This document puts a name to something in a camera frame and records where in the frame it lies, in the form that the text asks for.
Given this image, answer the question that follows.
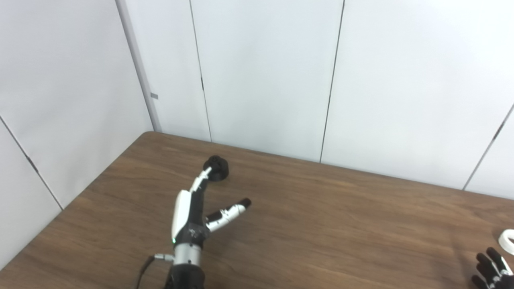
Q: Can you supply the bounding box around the white and black right hand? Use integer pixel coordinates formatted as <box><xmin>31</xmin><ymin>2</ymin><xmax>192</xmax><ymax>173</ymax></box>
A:
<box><xmin>471</xmin><ymin>247</ymin><xmax>514</xmax><ymax>289</ymax></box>

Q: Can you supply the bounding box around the white plastic ring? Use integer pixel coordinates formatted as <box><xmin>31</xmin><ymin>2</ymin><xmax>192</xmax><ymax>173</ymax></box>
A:
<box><xmin>498</xmin><ymin>229</ymin><xmax>514</xmax><ymax>255</ymax></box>

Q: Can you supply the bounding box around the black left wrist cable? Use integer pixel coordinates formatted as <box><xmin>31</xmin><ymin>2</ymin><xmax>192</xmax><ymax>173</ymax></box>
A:
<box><xmin>135</xmin><ymin>253</ymin><xmax>175</xmax><ymax>289</ymax></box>

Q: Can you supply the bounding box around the white and black left hand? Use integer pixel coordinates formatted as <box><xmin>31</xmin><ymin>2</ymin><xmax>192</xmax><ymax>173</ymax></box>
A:
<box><xmin>171</xmin><ymin>167</ymin><xmax>252</xmax><ymax>246</ymax></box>

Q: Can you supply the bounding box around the round black plastic part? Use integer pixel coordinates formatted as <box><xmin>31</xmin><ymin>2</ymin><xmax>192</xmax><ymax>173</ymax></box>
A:
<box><xmin>203</xmin><ymin>155</ymin><xmax>229</xmax><ymax>182</ymax></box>

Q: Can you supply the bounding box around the grey wall corner post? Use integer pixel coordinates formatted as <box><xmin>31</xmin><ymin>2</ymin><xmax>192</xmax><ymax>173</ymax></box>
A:
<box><xmin>115</xmin><ymin>0</ymin><xmax>162</xmax><ymax>133</ymax></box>

